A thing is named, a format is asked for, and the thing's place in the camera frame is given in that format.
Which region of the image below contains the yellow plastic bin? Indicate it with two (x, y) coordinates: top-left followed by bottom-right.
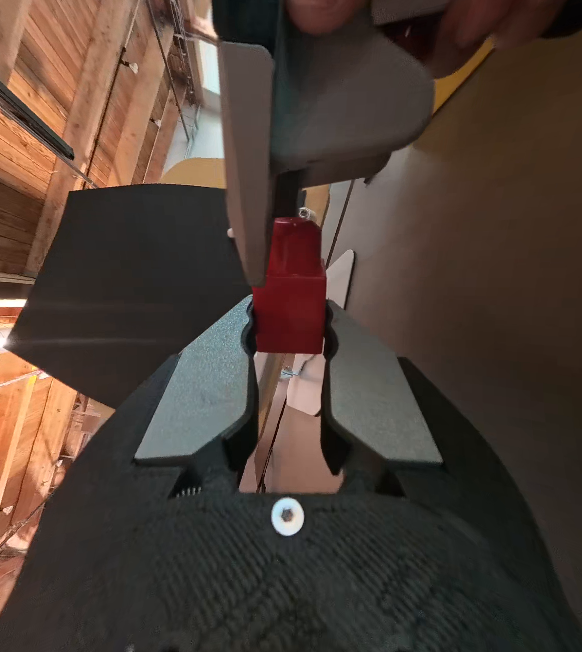
(431, 38), (496, 114)

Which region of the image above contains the red toy building block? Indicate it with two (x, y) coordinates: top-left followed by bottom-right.
(252, 216), (329, 355)

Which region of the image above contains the black ceiling rail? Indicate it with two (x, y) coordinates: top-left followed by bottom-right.
(0, 48), (76, 162)

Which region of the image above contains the person's right hand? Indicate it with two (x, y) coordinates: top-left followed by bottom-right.
(288, 0), (569, 52)

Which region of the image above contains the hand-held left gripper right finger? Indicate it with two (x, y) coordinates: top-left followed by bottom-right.
(319, 301), (445, 475)

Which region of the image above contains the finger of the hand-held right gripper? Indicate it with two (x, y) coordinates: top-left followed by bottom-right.
(270, 20), (437, 189)
(218, 41), (277, 286)

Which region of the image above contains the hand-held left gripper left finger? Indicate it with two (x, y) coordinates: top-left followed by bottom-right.
(134, 295), (261, 473)

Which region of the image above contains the wooden book stand white base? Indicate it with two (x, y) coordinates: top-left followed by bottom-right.
(4, 157), (359, 491)

